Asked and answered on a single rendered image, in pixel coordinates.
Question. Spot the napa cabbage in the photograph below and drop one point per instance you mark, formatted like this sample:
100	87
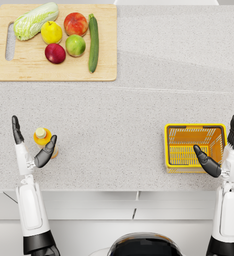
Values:
34	20

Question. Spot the yellow slatted basket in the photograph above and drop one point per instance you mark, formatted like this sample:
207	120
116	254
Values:
189	146

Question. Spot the red peach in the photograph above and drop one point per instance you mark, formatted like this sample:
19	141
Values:
75	24

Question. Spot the dark red plum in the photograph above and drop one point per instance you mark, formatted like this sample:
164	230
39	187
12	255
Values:
55	53

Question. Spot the green cucumber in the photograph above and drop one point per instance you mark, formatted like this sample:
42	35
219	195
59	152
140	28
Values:
93	43

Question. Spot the dark round robot body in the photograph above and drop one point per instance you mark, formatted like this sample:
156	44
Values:
144	246

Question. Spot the yellow lemon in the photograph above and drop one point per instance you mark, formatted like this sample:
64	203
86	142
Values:
51	32

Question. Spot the lemon tea bottle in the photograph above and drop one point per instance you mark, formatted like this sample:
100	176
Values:
42	136

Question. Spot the green apple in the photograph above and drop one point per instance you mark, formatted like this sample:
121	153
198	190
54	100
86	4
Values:
75	45

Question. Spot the wooden cutting board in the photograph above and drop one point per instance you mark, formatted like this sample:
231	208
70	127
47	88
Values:
32	66

